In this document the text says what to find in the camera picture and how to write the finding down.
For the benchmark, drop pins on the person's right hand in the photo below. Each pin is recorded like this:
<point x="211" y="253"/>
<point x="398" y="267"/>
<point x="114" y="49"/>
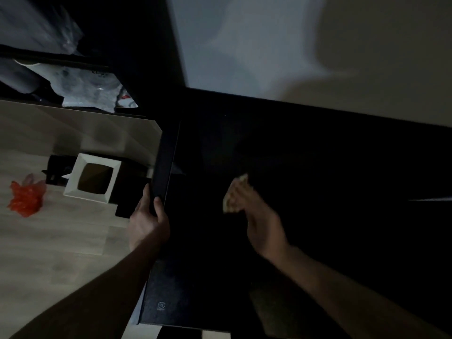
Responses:
<point x="263" y="227"/>

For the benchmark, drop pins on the person's left hand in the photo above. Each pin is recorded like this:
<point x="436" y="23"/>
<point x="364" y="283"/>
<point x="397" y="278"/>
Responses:
<point x="146" y="225"/>

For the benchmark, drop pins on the yellow checkered cloth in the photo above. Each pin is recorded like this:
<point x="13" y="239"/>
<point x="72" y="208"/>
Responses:
<point x="229" y="204"/>

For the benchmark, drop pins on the person's left forearm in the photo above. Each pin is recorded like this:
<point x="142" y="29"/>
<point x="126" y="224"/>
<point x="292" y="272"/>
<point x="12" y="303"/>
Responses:
<point x="88" y="300"/>

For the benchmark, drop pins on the person's right forearm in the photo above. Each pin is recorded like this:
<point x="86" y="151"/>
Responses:
<point x="349" y="300"/>

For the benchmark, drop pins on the black table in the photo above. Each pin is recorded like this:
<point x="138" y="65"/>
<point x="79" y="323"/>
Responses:
<point x="318" y="172"/>

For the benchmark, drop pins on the white square bin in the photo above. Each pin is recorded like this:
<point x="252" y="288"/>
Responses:
<point x="75" y="174"/>

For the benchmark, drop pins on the small black box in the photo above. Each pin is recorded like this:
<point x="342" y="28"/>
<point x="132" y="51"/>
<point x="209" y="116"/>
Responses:
<point x="54" y="169"/>

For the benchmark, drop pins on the beige wooden panel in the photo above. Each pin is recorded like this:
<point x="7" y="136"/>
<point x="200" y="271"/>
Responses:
<point x="70" y="134"/>

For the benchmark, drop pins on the orange plastic bag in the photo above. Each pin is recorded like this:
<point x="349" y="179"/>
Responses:
<point x="26" y="199"/>

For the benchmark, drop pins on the white paper roll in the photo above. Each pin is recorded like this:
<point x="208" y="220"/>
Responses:
<point x="33" y="68"/>
<point x="17" y="79"/>

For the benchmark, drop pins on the grey fabric cover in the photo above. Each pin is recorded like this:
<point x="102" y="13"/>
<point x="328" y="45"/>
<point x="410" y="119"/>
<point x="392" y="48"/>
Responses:
<point x="35" y="21"/>

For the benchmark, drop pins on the black shelf frame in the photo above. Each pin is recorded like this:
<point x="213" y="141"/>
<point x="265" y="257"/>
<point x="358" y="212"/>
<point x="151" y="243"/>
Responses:
<point x="141" y="49"/>

